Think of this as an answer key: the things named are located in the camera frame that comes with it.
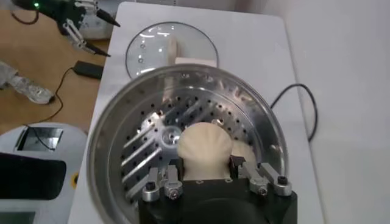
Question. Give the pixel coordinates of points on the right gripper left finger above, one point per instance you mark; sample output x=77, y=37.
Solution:
x=170, y=182

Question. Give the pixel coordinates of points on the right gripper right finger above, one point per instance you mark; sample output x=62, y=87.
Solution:
x=257, y=179

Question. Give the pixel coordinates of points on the silver foil wrapped object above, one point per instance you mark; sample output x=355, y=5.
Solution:
x=27, y=88

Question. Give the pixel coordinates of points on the stainless steel steamer basket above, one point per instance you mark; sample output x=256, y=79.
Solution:
x=115, y=128

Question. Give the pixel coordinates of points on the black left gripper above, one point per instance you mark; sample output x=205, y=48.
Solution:
x=65, y=12

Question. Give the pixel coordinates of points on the black floor power brick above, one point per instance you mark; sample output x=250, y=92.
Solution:
x=88, y=69

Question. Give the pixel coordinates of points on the white steamed baozi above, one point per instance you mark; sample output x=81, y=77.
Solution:
x=204, y=146
x=245, y=150

